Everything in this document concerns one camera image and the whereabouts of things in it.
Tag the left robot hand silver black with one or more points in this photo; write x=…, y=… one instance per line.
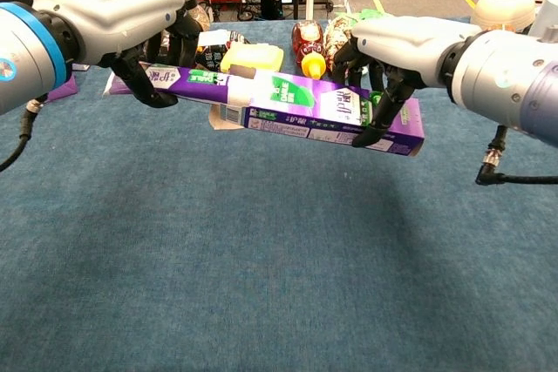
x=109, y=10

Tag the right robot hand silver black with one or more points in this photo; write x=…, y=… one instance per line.
x=405, y=45

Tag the purple toothpaste carton box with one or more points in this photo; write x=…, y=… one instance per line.
x=305, y=106

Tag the purple white toothpaste tube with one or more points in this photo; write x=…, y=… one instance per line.
x=200, y=84

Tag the small purple box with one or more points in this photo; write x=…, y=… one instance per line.
x=65, y=89

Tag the red sauce bottle yellow cap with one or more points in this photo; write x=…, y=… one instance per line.
x=307, y=36

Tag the black power box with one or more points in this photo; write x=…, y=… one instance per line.
x=271, y=5

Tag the green tea sachet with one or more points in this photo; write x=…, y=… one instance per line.
x=370, y=14

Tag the glass jar black lid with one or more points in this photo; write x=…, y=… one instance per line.
x=202, y=19

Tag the beige bowl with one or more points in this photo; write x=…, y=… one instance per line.
x=501, y=6

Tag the yellow lidded container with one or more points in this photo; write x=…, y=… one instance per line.
x=253, y=57

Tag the blue table mat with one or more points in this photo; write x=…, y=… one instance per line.
x=261, y=259

